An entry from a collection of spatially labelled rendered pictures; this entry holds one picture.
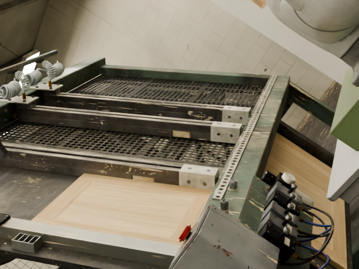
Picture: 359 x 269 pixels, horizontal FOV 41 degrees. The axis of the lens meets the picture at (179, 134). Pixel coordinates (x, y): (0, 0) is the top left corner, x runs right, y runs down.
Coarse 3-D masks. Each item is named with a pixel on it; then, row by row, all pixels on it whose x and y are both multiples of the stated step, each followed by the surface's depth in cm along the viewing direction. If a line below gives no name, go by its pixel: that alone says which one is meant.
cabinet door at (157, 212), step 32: (64, 192) 161; (96, 192) 161; (128, 192) 161; (160, 192) 161; (192, 192) 160; (64, 224) 142; (96, 224) 142; (128, 224) 142; (160, 224) 142; (192, 224) 142
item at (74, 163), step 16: (0, 160) 184; (16, 160) 182; (32, 160) 180; (48, 160) 178; (64, 160) 175; (80, 160) 173; (96, 160) 172; (112, 160) 174; (128, 160) 172; (144, 160) 172; (80, 176) 176; (112, 176) 172; (128, 176) 170; (144, 176) 168; (160, 176) 166; (176, 176) 164; (192, 176) 162; (208, 176) 161
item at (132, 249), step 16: (16, 224) 138; (32, 224) 138; (48, 224) 138; (48, 240) 134; (64, 240) 132; (80, 240) 131; (96, 240) 130; (112, 240) 130; (128, 240) 130; (144, 240) 130; (112, 256) 129; (128, 256) 128; (144, 256) 126; (160, 256) 125
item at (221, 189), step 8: (272, 80) 282; (264, 96) 253; (264, 104) 240; (256, 112) 228; (256, 120) 216; (248, 128) 207; (248, 136) 198; (240, 144) 190; (240, 152) 182; (232, 160) 175; (232, 168) 169; (224, 176) 163; (232, 176) 164; (224, 184) 158; (216, 192) 152; (224, 192) 152
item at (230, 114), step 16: (48, 64) 248; (48, 96) 252; (64, 96) 249; (80, 96) 248; (96, 96) 248; (128, 112) 241; (144, 112) 239; (160, 112) 236; (176, 112) 234; (192, 112) 231; (208, 112) 229; (224, 112) 226; (240, 112) 224
